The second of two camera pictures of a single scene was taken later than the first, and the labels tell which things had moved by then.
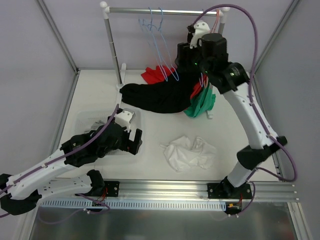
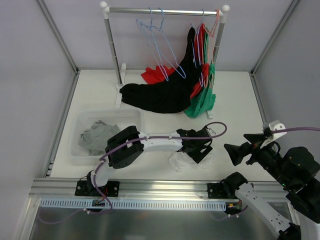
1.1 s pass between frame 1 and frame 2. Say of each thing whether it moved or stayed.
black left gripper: moved
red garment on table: stayed
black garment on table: stayed
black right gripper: moved
